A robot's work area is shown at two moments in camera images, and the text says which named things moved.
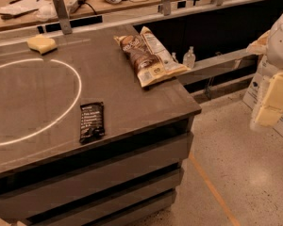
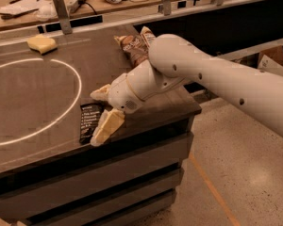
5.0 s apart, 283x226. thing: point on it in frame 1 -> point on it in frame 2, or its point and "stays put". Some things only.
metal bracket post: x=60 y=7 stays put
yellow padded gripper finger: x=278 y=97 -> x=121 y=96
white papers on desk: x=26 y=5 stays put
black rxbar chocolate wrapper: x=91 y=121 stays put
